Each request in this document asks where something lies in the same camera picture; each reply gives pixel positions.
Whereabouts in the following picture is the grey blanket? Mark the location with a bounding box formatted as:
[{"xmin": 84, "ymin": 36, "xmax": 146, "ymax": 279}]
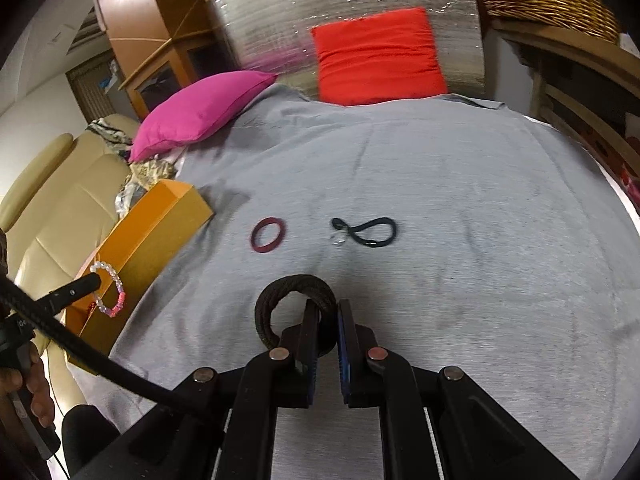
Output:
[{"xmin": 80, "ymin": 82, "xmax": 640, "ymax": 480}]

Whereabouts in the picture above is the dark patterned cloth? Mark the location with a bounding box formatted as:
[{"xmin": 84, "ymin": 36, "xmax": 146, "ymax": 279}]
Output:
[{"xmin": 90, "ymin": 117, "xmax": 141, "ymax": 161}]

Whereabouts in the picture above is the pink and clear bead bracelet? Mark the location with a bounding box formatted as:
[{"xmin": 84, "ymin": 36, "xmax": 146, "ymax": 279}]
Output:
[{"xmin": 90, "ymin": 260, "xmax": 127, "ymax": 318}]

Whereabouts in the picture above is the orange box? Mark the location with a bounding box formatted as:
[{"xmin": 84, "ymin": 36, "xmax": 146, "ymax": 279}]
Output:
[{"xmin": 65, "ymin": 179, "xmax": 216, "ymax": 376}]

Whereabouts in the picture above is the silver foil insulation mat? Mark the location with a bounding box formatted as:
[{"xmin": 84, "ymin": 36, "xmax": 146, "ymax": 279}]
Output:
[{"xmin": 207, "ymin": 0, "xmax": 486, "ymax": 103}]

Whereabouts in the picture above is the pink pillow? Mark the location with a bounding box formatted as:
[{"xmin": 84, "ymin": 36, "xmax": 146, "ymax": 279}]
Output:
[{"xmin": 128, "ymin": 70, "xmax": 278, "ymax": 162}]

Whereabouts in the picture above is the red pillow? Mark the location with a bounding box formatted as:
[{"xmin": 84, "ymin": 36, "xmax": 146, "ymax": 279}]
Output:
[{"xmin": 311, "ymin": 7, "xmax": 448, "ymax": 107}]

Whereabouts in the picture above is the maroon bangle ring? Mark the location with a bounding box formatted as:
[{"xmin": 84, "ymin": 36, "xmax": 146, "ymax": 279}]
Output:
[{"xmin": 250, "ymin": 217, "xmax": 288, "ymax": 254}]

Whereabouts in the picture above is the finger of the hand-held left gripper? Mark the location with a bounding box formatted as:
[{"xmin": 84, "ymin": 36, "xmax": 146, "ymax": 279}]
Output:
[{"xmin": 30, "ymin": 272, "xmax": 103, "ymax": 313}]

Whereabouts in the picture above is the beige leather sofa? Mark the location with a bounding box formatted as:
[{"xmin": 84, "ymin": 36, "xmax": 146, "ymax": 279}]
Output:
[{"xmin": 0, "ymin": 112, "xmax": 146, "ymax": 411}]

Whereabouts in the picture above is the brown window blind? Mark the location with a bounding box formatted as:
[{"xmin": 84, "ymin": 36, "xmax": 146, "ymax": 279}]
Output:
[{"xmin": 65, "ymin": 55, "xmax": 123, "ymax": 121}]

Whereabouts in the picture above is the black cord with clasp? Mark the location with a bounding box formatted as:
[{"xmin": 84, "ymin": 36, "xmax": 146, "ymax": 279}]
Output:
[{"xmin": 330, "ymin": 216, "xmax": 399, "ymax": 249}]

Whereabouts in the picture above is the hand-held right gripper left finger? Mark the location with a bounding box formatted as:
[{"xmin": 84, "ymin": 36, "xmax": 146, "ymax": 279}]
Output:
[{"xmin": 100, "ymin": 300, "xmax": 321, "ymax": 480}]

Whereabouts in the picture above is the black braided bracelet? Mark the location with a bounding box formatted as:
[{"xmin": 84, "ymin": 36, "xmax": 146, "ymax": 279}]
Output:
[{"xmin": 255, "ymin": 274, "xmax": 338, "ymax": 358}]

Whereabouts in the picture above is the gold patterned cloth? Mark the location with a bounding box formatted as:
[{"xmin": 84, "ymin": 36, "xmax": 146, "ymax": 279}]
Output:
[{"xmin": 115, "ymin": 155, "xmax": 176, "ymax": 216}]

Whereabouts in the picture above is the person's left hand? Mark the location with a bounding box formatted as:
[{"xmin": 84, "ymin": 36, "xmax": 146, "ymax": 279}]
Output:
[{"xmin": 0, "ymin": 347, "xmax": 56, "ymax": 428}]

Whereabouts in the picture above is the wooden shelf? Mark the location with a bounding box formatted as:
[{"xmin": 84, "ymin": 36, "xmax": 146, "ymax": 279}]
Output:
[{"xmin": 492, "ymin": 20, "xmax": 640, "ymax": 181}]

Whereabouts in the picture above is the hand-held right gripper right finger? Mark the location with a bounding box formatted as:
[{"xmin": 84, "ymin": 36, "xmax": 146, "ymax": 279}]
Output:
[{"xmin": 337, "ymin": 299, "xmax": 576, "ymax": 480}]

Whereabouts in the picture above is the wooden cabinet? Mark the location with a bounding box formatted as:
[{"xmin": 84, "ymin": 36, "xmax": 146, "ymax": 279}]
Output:
[{"xmin": 90, "ymin": 0, "xmax": 241, "ymax": 121}]

